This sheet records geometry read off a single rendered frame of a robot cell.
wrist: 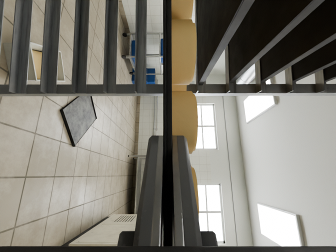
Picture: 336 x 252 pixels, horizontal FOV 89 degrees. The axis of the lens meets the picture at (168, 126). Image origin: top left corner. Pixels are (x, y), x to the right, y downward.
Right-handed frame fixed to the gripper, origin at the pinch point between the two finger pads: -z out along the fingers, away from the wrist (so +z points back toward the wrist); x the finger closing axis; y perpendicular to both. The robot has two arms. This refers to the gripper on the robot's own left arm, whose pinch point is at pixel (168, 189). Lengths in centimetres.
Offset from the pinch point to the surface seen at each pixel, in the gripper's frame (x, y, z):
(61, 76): -81, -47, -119
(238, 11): 9.0, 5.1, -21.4
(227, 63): 17, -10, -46
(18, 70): -45, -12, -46
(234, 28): 9.6, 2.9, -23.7
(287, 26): 17.9, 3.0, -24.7
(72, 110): -93, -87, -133
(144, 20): -7, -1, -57
